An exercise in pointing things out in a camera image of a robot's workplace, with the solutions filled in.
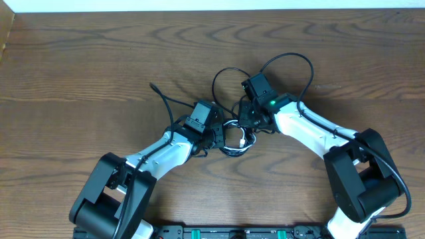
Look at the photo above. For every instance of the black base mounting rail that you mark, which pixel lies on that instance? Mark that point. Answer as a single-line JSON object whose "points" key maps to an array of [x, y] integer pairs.
{"points": [[299, 231]]}

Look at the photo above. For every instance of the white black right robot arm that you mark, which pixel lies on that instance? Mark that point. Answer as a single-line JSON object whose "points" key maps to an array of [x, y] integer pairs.
{"points": [[363, 177]]}

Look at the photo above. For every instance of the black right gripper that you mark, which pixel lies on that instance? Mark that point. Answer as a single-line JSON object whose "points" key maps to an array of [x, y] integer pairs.
{"points": [[243, 119]]}

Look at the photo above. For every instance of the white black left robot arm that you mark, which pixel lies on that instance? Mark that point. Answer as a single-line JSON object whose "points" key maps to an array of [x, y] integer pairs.
{"points": [[114, 199]]}

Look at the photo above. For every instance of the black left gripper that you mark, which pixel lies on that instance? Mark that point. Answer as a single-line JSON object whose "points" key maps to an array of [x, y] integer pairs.
{"points": [[219, 130]]}

